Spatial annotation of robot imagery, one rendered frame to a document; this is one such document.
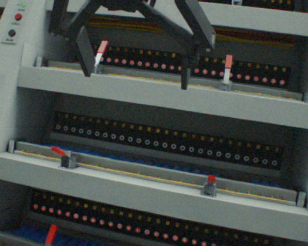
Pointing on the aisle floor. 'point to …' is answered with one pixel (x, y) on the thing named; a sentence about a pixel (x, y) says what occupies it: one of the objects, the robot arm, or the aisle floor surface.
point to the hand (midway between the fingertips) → (135, 69)
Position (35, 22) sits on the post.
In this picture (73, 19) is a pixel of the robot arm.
